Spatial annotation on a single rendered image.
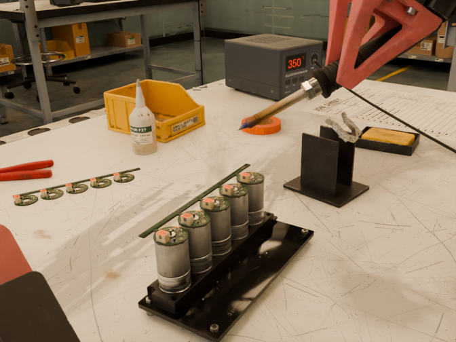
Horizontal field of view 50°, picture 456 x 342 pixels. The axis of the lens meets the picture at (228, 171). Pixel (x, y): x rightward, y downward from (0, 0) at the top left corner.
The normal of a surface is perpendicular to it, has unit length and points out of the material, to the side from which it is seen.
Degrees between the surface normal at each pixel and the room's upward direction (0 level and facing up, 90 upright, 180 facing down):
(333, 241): 0
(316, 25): 90
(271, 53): 90
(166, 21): 90
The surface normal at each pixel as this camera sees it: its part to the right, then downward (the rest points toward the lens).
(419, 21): 0.04, 0.67
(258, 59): -0.76, 0.28
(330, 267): -0.03, -0.91
